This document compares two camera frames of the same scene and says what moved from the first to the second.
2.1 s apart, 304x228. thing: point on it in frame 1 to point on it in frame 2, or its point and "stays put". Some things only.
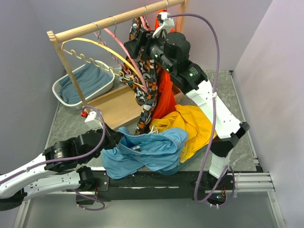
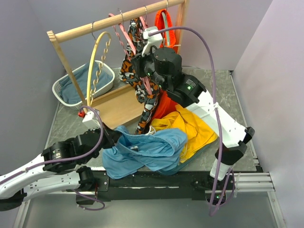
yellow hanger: [120, 74] to [97, 77]
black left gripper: [115, 137] stays put
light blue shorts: [157, 149] stays put
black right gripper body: [153, 46] to [145, 65]
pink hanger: [127, 54] to [127, 42]
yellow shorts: [190, 118] stays put
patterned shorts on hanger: [142, 76] stays put
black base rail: [192, 185] stays put
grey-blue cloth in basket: [90, 79] stays put
